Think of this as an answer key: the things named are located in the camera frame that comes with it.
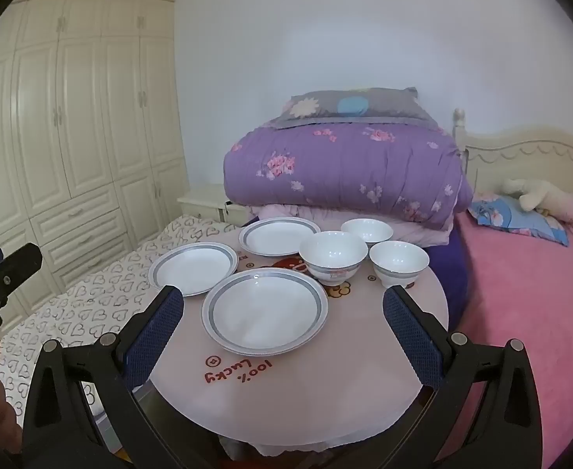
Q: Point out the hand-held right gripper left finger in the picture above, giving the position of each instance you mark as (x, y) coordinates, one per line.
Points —
(157, 332)

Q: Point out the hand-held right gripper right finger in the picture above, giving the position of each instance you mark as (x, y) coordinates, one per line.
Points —
(411, 337)

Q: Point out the white plate with grey rim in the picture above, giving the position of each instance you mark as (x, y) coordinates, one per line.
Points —
(279, 237)
(264, 310)
(193, 268)

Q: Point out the white bowl with patterned band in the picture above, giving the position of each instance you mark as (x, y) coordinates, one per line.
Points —
(367, 230)
(399, 261)
(333, 259)

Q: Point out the white heart-print bedsheet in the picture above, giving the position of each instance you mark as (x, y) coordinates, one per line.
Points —
(96, 298)

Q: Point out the dark purple cloth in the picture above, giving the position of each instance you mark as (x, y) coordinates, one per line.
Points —
(450, 273)

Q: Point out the light pink folded quilt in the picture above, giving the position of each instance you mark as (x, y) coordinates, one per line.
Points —
(413, 234)

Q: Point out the pink bedspread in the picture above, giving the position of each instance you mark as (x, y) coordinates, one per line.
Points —
(521, 303)

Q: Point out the cream nightstand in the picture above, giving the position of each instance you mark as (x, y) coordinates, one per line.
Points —
(203, 202)

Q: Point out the cream panelled wardrobe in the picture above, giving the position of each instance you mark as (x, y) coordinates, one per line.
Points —
(71, 132)

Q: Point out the blue floral pillow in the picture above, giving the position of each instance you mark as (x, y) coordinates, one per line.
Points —
(511, 220)

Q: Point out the purple floral quilt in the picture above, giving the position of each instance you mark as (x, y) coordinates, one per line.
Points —
(345, 171)

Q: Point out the cream plush toy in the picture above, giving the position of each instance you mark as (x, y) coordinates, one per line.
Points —
(550, 200)

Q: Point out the cream bed headboard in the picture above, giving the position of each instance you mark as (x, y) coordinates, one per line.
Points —
(526, 156)

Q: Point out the grey floral pillow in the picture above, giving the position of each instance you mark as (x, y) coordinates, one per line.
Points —
(350, 105)

